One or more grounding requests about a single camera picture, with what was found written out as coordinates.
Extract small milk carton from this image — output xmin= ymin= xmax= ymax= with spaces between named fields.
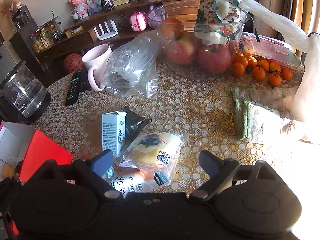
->
xmin=101 ymin=111 xmax=127 ymax=158

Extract dark snack packet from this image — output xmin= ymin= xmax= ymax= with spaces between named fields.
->
xmin=121 ymin=106 xmax=151 ymax=141

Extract bread bun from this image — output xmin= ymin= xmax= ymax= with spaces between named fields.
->
xmin=119 ymin=132 xmax=189 ymax=180

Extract white sausage snack packet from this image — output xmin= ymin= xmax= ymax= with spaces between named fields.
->
xmin=102 ymin=166 xmax=170 ymax=196

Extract orange yellow squeeze toy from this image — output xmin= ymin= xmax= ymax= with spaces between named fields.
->
xmin=1 ymin=164 xmax=17 ymax=179

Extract green dish cloth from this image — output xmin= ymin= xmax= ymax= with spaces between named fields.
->
xmin=231 ymin=86 xmax=301 ymax=144

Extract red cardboard box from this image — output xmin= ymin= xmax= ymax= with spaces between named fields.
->
xmin=1 ymin=122 xmax=72 ymax=239

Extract black remote control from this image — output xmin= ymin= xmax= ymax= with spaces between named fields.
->
xmin=79 ymin=67 xmax=91 ymax=92
xmin=65 ymin=69 xmax=81 ymax=106

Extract glass electric kettle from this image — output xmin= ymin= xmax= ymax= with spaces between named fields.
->
xmin=1 ymin=61 xmax=51 ymax=124

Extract white plastic bag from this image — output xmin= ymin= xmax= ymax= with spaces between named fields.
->
xmin=239 ymin=0 xmax=319 ymax=144

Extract clear plastic zip bag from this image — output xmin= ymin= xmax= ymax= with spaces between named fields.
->
xmin=101 ymin=30 xmax=161 ymax=98

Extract pile of small tangerines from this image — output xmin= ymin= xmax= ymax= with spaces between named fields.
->
xmin=231 ymin=51 xmax=293 ymax=87

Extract basketball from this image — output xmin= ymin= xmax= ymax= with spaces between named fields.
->
xmin=63 ymin=53 xmax=83 ymax=73

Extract pink ceramic mug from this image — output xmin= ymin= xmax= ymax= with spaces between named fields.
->
xmin=82 ymin=44 xmax=112 ymax=92

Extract clear glass fruit bowl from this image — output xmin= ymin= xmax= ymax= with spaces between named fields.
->
xmin=146 ymin=1 xmax=249 ymax=80

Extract white wifi router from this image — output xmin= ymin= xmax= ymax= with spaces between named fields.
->
xmin=93 ymin=20 xmax=118 ymax=41

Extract snack jar pink lid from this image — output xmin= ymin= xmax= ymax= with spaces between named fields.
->
xmin=30 ymin=33 xmax=46 ymax=54

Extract christmas print cloth bag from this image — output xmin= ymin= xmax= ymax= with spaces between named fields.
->
xmin=195 ymin=0 xmax=241 ymax=46

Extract pink plush bear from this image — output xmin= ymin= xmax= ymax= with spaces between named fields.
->
xmin=68 ymin=0 xmax=88 ymax=20

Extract wooden tv cabinet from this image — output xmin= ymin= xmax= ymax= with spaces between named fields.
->
xmin=36 ymin=0 xmax=200 ymax=63

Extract yellow curtain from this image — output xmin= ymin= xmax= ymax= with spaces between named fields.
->
xmin=282 ymin=0 xmax=313 ymax=58

